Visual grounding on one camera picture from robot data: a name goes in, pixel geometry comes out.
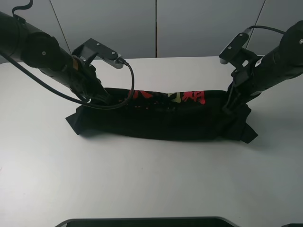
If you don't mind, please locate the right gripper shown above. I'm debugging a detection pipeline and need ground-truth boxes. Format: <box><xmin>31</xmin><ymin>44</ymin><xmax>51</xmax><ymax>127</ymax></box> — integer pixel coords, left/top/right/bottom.
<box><xmin>222</xmin><ymin>52</ymin><xmax>258</xmax><ymax>114</ymax></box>

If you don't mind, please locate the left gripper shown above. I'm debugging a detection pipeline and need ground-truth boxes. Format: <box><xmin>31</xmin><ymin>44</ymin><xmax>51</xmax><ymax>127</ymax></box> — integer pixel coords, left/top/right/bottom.
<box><xmin>67</xmin><ymin>55</ymin><xmax>111</xmax><ymax>104</ymax></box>

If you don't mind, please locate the black printed t-shirt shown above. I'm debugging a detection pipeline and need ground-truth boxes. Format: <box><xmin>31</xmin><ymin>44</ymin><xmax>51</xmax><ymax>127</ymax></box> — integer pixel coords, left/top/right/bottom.
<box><xmin>66</xmin><ymin>90</ymin><xmax>257</xmax><ymax>143</ymax></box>

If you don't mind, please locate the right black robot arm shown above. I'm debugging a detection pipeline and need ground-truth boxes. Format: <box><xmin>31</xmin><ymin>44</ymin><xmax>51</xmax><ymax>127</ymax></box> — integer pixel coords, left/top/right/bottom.
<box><xmin>219</xmin><ymin>21</ymin><xmax>303</xmax><ymax>113</ymax></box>

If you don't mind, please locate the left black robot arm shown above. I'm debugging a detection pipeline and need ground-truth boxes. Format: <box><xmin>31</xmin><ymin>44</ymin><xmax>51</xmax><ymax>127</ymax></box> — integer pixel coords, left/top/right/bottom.
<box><xmin>0</xmin><ymin>13</ymin><xmax>111</xmax><ymax>105</ymax></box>

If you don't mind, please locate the dark tablet edge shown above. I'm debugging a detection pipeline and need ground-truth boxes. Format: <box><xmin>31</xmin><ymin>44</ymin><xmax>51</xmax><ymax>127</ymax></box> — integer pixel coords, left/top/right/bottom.
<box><xmin>57</xmin><ymin>217</ymin><xmax>236</xmax><ymax>227</ymax></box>

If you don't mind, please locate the left camera cable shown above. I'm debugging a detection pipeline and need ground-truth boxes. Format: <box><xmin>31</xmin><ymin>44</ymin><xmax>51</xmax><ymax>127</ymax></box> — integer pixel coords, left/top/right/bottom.
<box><xmin>0</xmin><ymin>54</ymin><xmax>135</xmax><ymax>110</ymax></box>

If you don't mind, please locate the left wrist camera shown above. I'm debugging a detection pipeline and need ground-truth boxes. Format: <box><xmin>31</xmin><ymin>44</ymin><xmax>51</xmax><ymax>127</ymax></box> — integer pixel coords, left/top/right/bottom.
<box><xmin>72</xmin><ymin>38</ymin><xmax>128</xmax><ymax>69</ymax></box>

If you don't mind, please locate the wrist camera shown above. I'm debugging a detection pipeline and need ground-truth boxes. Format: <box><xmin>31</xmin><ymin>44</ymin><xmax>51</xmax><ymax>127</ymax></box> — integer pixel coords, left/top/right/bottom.
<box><xmin>219</xmin><ymin>28</ymin><xmax>251</xmax><ymax>67</ymax></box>
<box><xmin>72</xmin><ymin>38</ymin><xmax>128</xmax><ymax>69</ymax></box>

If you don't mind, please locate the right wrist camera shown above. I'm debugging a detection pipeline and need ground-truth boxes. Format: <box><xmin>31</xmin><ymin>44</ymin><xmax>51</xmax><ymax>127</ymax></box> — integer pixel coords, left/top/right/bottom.
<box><xmin>219</xmin><ymin>28</ymin><xmax>251</xmax><ymax>67</ymax></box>

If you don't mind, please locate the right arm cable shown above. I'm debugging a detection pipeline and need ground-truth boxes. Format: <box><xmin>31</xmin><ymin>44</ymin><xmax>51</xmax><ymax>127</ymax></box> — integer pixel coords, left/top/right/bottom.
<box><xmin>245</xmin><ymin>25</ymin><xmax>286</xmax><ymax>35</ymax></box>

